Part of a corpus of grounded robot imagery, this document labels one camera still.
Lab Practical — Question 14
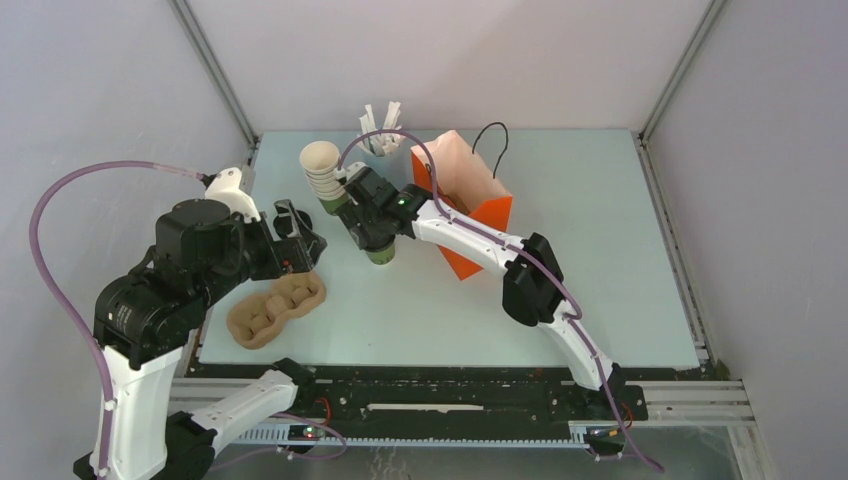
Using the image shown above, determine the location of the white stirrer packets bundle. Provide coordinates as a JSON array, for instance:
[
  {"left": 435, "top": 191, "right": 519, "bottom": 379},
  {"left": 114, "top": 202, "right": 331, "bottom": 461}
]
[{"left": 359, "top": 101, "right": 403, "bottom": 144}]

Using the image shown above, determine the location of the orange paper bag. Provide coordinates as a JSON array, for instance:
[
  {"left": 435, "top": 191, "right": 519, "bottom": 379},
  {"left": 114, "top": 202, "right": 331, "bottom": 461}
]
[{"left": 410, "top": 121, "right": 514, "bottom": 282}]

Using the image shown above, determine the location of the black metal base rail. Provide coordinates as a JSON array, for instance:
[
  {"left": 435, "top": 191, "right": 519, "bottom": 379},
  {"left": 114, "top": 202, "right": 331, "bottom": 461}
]
[{"left": 168, "top": 360, "right": 757, "bottom": 452}]

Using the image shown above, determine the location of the green paper coffee cup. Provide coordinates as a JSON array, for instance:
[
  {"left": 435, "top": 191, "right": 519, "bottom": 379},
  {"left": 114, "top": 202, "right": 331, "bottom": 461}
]
[{"left": 365, "top": 244, "right": 396, "bottom": 265}]

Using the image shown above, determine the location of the stack of paper cups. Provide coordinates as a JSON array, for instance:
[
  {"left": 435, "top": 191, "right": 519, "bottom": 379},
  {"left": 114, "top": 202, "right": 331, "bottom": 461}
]
[{"left": 299, "top": 140, "right": 348, "bottom": 216}]

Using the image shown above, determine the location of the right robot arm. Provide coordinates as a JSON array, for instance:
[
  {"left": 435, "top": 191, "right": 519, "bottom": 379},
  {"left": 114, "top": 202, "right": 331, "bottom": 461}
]
[{"left": 335, "top": 163, "right": 625, "bottom": 418}]

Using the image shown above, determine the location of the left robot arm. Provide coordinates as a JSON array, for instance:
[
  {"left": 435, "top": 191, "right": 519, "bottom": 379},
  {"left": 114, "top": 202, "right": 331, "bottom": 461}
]
[{"left": 73, "top": 199, "right": 327, "bottom": 479}]

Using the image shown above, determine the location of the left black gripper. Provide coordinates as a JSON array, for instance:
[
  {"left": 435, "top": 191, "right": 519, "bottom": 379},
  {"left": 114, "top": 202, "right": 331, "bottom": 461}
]
[{"left": 200, "top": 195, "right": 328, "bottom": 303}]

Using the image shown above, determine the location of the light blue holder cup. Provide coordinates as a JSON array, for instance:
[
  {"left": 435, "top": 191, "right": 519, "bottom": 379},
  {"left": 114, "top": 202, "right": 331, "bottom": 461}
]
[{"left": 359, "top": 141, "right": 401, "bottom": 158}]

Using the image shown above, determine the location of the black plastic lid stack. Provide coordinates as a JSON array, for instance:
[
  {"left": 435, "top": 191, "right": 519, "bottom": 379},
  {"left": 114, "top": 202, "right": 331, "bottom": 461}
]
[{"left": 273, "top": 209, "right": 313, "bottom": 239}]

